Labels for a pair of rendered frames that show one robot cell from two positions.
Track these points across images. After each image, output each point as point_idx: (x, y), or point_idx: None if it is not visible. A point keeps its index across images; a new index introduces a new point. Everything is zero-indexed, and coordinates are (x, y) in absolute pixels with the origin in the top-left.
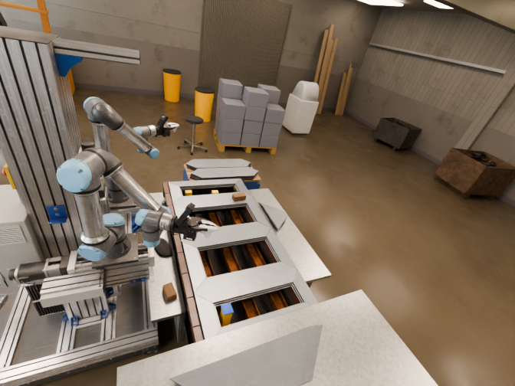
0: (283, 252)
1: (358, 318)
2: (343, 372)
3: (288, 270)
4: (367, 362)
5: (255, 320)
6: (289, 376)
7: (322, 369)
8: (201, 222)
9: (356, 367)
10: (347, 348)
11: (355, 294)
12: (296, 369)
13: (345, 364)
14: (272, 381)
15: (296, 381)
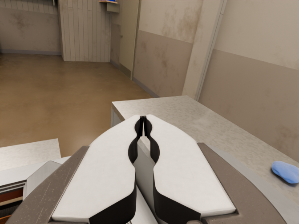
0: (6, 173)
1: (143, 110)
2: (195, 128)
3: (49, 171)
4: (179, 115)
5: (135, 221)
6: (228, 159)
7: (201, 139)
8: (117, 203)
9: (187, 121)
10: (174, 122)
11: (117, 106)
12: (217, 153)
13: (188, 126)
14: (243, 174)
15: (228, 155)
